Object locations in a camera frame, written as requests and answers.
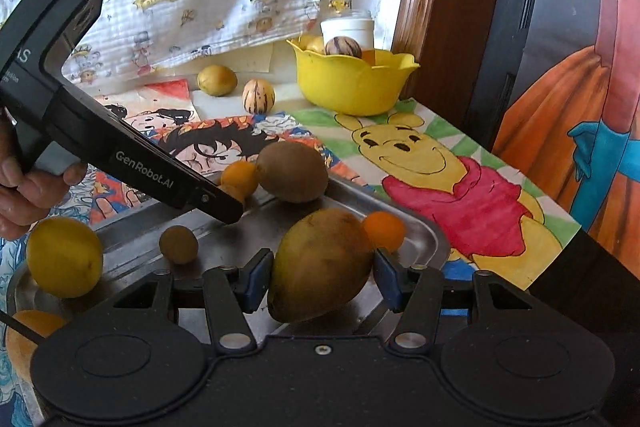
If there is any large yellow lemon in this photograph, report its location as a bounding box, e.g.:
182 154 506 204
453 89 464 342
26 216 104 299

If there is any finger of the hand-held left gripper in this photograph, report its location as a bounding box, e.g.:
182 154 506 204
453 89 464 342
192 179 246 225

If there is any person's left hand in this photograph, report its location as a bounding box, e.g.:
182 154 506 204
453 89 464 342
0 157 89 241

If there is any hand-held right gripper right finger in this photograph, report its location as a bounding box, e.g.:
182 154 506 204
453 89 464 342
374 248 533 355

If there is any green-brown pear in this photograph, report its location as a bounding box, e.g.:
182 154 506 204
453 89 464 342
266 208 377 324

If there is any yellow-green apple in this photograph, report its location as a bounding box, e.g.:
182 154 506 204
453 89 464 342
196 64 238 98

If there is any spiky-haired anime drawing sheet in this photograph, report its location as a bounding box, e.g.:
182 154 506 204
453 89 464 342
95 109 332 228

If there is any round tan-orange fruit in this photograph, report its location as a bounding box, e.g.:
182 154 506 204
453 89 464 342
5 309 68 385

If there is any striped pepino melon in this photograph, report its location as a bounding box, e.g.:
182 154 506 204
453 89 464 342
242 78 276 114
325 36 362 58

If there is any cartoon boy drawing sheet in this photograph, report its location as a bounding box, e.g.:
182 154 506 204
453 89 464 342
92 77 198 132

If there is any black cable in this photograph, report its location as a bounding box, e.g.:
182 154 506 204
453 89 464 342
0 311 43 345

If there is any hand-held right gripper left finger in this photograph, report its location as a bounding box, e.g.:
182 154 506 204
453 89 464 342
112 249 275 355

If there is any yellow plastic bowl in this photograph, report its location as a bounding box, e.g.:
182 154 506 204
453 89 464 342
286 34 421 116

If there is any yellow bear drawing sheet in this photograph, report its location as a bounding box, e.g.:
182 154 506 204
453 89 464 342
292 99 583 293

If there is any small yellow-brown round fruit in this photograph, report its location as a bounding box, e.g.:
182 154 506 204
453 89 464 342
159 225 199 265

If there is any small orange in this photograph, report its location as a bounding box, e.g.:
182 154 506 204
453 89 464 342
362 212 407 254
220 159 260 202

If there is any metal tray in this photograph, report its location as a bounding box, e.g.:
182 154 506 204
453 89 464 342
9 169 453 343

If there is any wooden door frame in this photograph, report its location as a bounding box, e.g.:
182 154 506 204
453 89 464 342
391 0 516 152

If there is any white plastic jar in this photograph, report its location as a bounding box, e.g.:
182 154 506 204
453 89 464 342
320 9 376 52

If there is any wall poster orange dress figure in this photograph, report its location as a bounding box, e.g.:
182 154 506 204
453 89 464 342
492 0 640 228

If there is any brown kiwi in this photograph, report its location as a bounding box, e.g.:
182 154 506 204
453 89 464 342
255 141 330 204

